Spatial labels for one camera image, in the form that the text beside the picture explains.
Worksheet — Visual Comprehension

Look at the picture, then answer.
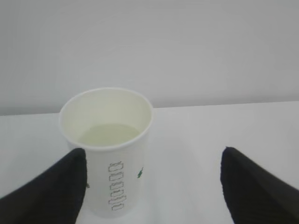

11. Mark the white paper coffee cup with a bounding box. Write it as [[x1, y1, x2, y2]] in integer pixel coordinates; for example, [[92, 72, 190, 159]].
[[59, 87, 153, 218]]

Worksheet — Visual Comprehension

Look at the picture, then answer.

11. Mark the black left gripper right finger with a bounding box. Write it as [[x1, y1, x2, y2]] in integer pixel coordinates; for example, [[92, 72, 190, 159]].
[[221, 147, 299, 224]]

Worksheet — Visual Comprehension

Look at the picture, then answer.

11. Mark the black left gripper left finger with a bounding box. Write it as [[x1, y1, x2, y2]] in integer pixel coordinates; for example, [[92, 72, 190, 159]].
[[0, 148, 87, 224]]

